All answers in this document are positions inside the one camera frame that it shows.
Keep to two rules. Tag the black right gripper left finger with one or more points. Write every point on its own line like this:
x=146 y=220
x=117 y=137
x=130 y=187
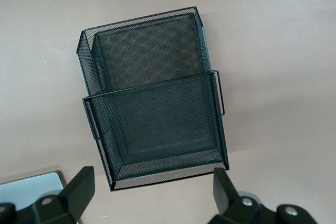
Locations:
x=78 y=190

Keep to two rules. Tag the black mesh two-tier tray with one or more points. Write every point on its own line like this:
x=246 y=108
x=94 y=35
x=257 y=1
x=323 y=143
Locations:
x=157 y=119

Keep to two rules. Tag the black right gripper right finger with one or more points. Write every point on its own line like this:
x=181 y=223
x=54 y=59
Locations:
x=223 y=192

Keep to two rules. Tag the silver closed laptop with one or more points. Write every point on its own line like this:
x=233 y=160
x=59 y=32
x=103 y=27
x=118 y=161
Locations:
x=26 y=187

